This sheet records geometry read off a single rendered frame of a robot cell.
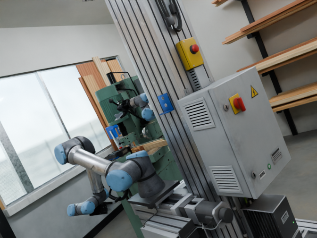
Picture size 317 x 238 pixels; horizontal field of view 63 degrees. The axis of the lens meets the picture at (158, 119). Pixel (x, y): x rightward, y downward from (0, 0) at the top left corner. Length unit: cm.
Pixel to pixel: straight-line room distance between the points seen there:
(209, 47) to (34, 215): 316
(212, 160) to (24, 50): 293
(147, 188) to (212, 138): 50
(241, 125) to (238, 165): 16
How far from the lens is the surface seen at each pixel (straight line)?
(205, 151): 114
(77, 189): 342
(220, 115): 101
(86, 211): 170
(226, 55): 401
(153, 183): 139
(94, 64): 402
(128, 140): 215
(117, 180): 128
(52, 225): 327
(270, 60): 339
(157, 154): 193
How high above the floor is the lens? 130
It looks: 5 degrees down
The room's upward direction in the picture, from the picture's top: 24 degrees counter-clockwise
